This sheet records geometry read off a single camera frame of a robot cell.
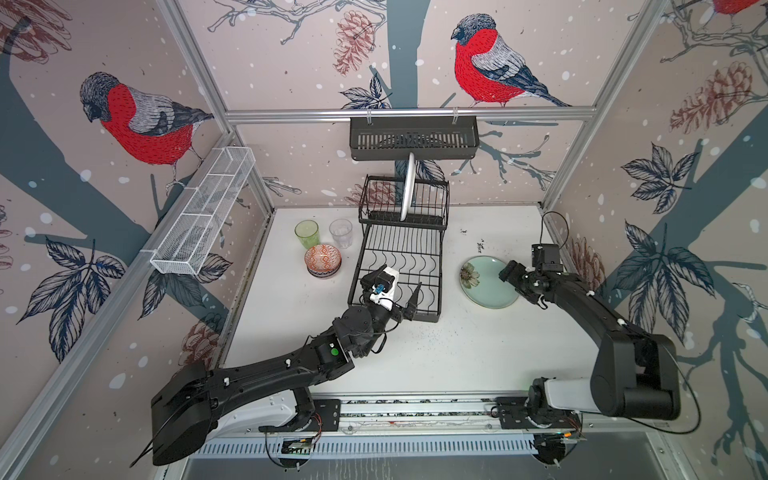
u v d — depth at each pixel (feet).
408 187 2.54
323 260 3.29
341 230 3.62
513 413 2.39
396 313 2.05
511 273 2.69
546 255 2.29
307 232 3.43
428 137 3.52
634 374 1.38
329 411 2.44
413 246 3.47
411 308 2.08
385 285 1.86
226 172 2.94
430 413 2.46
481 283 3.19
